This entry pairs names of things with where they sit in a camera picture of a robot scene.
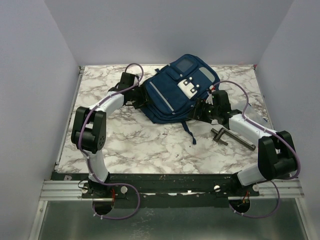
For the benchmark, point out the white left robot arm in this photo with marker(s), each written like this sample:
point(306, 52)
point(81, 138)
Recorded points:
point(89, 131)

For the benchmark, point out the steel clamp handle tool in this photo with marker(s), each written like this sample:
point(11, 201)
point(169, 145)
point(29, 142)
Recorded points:
point(223, 131)

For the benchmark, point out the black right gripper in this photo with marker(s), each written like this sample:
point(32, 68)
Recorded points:
point(201, 104)

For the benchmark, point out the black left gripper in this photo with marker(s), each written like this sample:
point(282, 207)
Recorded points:
point(143, 99)

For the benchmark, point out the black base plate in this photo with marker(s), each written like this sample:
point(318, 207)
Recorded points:
point(131, 190)

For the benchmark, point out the aluminium rail frame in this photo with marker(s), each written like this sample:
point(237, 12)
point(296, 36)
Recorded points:
point(286, 221)

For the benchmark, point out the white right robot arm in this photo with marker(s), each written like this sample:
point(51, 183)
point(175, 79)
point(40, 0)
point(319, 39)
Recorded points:
point(276, 154)

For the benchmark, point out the navy blue student backpack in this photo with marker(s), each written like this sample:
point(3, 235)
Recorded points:
point(174, 89)

